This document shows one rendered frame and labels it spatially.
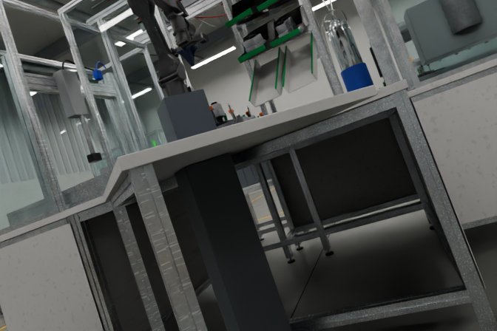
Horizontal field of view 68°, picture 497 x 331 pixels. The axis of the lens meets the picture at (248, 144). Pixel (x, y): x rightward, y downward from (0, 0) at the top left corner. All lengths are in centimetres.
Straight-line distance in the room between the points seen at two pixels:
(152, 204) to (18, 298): 156
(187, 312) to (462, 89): 164
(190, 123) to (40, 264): 117
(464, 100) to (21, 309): 237
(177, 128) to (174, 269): 53
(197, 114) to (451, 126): 127
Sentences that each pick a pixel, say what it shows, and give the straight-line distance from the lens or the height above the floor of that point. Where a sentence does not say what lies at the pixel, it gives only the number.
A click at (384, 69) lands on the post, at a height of 108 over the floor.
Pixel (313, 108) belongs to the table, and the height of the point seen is 84.
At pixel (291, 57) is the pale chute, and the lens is 167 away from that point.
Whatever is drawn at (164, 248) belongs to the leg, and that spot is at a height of 66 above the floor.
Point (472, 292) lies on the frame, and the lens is 140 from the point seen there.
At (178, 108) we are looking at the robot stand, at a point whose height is 101.
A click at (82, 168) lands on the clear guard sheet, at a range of 286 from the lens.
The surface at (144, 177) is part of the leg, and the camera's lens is 78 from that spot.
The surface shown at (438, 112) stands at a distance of 202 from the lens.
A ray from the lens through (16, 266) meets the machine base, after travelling 222.
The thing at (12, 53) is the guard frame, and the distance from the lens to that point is 216.
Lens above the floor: 75
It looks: 4 degrees up
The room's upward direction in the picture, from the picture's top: 19 degrees counter-clockwise
